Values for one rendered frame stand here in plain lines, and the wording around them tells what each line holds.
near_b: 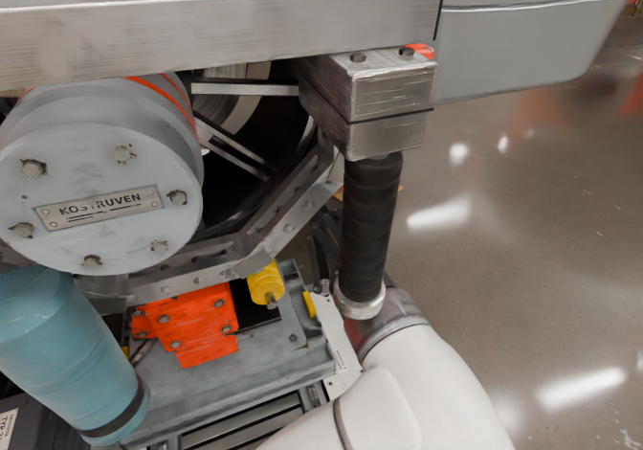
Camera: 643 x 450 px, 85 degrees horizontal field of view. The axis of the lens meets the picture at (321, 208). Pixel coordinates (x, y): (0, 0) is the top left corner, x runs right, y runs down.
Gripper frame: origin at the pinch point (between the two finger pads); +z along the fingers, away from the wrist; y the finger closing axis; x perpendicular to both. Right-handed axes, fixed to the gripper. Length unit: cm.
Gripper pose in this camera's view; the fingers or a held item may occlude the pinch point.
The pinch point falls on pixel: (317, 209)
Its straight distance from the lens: 57.8
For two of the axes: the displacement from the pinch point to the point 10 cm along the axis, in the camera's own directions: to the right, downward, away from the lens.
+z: -3.5, -6.0, 7.2
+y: 6.6, -7.0, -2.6
